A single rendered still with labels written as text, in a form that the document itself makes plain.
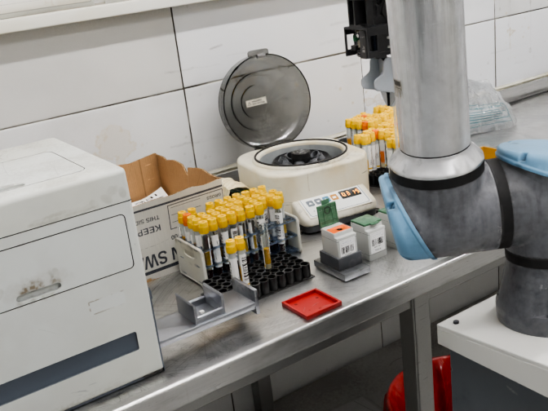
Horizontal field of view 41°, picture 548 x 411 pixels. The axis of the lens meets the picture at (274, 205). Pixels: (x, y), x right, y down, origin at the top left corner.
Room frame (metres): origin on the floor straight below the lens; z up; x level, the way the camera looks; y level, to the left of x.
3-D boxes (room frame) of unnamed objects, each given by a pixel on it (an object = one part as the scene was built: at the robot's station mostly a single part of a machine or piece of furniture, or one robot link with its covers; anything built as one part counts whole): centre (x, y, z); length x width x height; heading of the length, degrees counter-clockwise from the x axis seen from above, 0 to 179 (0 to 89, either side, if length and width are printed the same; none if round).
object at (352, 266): (1.16, -0.10, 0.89); 0.09 x 0.05 x 0.04; 30
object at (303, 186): (1.50, -0.08, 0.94); 0.30 x 0.24 x 0.12; 23
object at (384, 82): (1.30, -0.22, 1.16); 0.06 x 0.03 x 0.09; 117
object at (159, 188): (1.36, 0.26, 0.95); 0.29 x 0.25 x 0.15; 32
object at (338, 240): (1.16, -0.10, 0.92); 0.05 x 0.04 x 0.06; 30
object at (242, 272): (1.14, 0.04, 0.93); 0.17 x 0.09 x 0.11; 122
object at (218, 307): (0.97, 0.14, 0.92); 0.21 x 0.07 x 0.05; 122
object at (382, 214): (1.25, -0.21, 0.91); 0.05 x 0.04 x 0.07; 32
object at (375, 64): (1.33, -0.21, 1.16); 0.06 x 0.03 x 0.09; 117
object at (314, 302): (1.04, -0.04, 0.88); 0.07 x 0.07 x 0.01; 32
